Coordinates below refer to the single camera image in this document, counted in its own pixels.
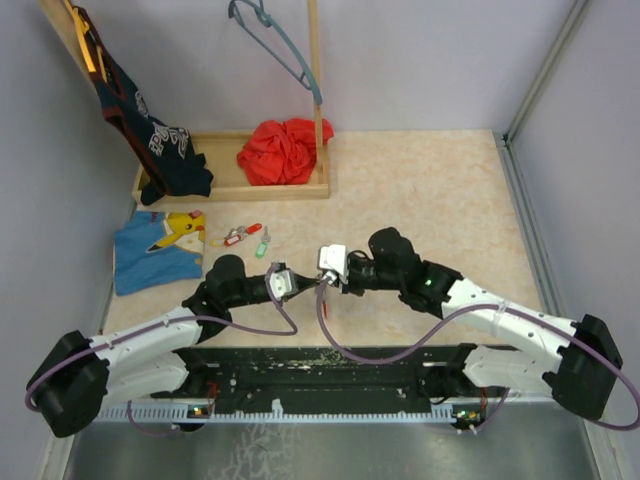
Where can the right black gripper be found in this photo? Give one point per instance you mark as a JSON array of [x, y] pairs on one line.
[[350, 287]]

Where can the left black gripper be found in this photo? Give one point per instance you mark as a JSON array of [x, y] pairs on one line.
[[302, 282]]

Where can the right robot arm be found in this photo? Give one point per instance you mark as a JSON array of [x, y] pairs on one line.
[[572, 361]]

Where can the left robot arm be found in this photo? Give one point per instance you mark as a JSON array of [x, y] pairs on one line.
[[82, 375]]

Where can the red crumpled cloth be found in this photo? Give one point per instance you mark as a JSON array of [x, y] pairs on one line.
[[280, 153]]

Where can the blue pikachu shirt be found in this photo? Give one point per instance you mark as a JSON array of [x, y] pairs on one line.
[[157, 248]]

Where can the wooden rack tray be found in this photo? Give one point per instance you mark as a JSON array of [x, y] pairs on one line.
[[220, 148]]

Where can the dark navy jersey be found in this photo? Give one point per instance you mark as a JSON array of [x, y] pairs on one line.
[[166, 153]]

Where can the yellow clothes hanger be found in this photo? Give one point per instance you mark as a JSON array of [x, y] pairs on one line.
[[91, 51]]

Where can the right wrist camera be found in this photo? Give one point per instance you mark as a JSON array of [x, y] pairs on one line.
[[333, 263]]

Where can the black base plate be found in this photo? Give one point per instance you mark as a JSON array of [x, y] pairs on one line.
[[321, 381]]

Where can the aluminium frame rail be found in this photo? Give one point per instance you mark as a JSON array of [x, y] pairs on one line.
[[572, 158]]

